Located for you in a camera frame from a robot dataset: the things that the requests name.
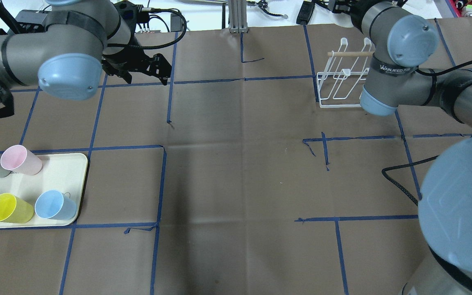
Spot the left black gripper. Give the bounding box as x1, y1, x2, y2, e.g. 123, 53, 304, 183
102, 45, 172, 86

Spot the light blue ikea cup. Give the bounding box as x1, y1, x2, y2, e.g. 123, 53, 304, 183
34, 189, 77, 220

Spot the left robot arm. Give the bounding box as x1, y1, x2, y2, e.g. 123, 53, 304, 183
0, 0, 172, 119

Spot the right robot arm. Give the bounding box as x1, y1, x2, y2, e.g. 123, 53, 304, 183
349, 0, 472, 295

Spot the pink ikea cup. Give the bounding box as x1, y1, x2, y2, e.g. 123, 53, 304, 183
0, 145, 43, 175

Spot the yellow ikea cup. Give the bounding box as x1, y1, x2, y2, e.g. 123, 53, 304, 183
0, 193, 34, 224

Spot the cream plastic tray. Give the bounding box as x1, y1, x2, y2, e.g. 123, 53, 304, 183
0, 153, 89, 229

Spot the black power adapter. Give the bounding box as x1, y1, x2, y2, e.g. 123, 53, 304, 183
295, 0, 315, 25

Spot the aluminium frame post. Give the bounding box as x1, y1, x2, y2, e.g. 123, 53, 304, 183
228, 0, 248, 33

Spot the white wire cup rack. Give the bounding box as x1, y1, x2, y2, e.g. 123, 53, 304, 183
316, 37, 374, 109

